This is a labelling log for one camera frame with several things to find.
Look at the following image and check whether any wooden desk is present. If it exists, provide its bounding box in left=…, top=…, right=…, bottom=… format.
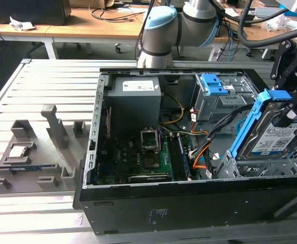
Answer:
left=0, top=5, right=149, bottom=60
left=214, top=9, right=297, bottom=60

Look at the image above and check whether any grey disk bay with carrier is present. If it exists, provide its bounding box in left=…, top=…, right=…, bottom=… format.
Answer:
left=192, top=73, right=259, bottom=123

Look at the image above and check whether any metal socket cover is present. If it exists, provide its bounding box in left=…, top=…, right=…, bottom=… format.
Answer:
left=140, top=126, right=160, bottom=153

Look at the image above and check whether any clear plastic bag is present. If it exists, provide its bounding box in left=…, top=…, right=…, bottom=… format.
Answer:
left=263, top=15, right=291, bottom=33

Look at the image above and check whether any green motherboard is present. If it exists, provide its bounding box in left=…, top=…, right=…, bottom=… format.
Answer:
left=93, top=128, right=192, bottom=182

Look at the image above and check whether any silver CPU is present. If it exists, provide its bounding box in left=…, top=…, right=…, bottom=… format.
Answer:
left=8, top=146, right=26, bottom=158

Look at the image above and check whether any black graphics card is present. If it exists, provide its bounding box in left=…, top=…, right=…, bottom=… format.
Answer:
left=127, top=172, right=172, bottom=183

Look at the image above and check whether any CPU socket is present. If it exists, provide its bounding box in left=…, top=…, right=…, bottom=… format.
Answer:
left=143, top=154, right=162, bottom=170

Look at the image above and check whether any crumpled white paper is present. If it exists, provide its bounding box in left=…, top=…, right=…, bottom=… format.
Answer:
left=10, top=16, right=35, bottom=31

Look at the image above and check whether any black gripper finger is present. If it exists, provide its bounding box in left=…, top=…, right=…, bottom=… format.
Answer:
left=279, top=76, right=297, bottom=128
left=269, top=40, right=297, bottom=90

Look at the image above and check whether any black wire bundle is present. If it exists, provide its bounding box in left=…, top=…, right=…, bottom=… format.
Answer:
left=188, top=105, right=253, bottom=160

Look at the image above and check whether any hard disk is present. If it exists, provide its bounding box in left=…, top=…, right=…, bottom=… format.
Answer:
left=229, top=88, right=297, bottom=161

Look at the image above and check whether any blue RAM stick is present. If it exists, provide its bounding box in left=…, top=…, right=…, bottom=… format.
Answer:
left=10, top=165, right=56, bottom=171

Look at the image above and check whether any large black box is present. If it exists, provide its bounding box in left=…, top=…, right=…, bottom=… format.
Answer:
left=0, top=0, right=72, bottom=25

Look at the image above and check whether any orange yellow wire bundle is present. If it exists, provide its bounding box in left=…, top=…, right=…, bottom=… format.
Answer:
left=190, top=121, right=210, bottom=137

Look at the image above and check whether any grey empty disk bay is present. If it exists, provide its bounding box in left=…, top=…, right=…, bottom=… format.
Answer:
left=215, top=148, right=297, bottom=178

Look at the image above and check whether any blue wire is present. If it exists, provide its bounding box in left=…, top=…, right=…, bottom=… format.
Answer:
left=235, top=119, right=248, bottom=135

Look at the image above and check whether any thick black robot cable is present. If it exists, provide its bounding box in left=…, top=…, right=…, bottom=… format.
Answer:
left=237, top=0, right=297, bottom=49

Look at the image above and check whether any black PC case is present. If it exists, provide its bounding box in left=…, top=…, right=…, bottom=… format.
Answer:
left=73, top=66, right=297, bottom=236

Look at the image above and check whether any black RAM slot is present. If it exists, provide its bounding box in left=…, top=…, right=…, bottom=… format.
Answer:
left=177, top=133, right=191, bottom=180
left=167, top=134, right=186, bottom=181

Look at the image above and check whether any blue installed disk carrier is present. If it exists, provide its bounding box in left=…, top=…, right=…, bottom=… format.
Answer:
left=200, top=73, right=229, bottom=96

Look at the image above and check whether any grey parts rack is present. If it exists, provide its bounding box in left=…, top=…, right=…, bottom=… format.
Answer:
left=0, top=104, right=93, bottom=196

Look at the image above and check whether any grey power supply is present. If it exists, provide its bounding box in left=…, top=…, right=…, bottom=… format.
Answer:
left=105, top=76, right=162, bottom=128

